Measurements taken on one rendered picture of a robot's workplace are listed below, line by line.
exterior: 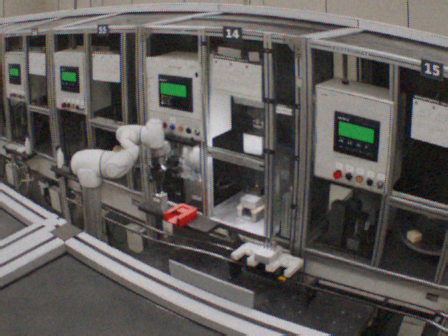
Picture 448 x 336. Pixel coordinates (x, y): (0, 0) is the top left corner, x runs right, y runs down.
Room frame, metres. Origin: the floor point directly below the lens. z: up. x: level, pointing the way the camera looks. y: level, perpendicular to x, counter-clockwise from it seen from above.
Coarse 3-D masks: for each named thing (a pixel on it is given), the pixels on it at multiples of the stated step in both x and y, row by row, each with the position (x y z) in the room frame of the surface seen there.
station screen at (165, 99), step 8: (160, 80) 2.96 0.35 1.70; (168, 80) 2.92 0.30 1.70; (176, 80) 2.88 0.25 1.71; (160, 88) 2.96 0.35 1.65; (160, 96) 2.96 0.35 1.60; (168, 96) 2.92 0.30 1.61; (176, 96) 2.88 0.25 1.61; (184, 96) 2.85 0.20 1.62; (160, 104) 2.96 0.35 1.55; (168, 104) 2.92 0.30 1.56; (176, 104) 2.88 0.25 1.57; (184, 104) 2.85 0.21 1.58
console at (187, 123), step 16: (160, 64) 2.99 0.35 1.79; (176, 64) 2.91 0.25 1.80; (192, 64) 2.84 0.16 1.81; (192, 80) 2.84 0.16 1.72; (192, 96) 2.84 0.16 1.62; (160, 112) 2.99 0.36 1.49; (176, 112) 2.92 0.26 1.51; (192, 112) 2.84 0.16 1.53; (176, 128) 2.92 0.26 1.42; (192, 128) 2.85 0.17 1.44
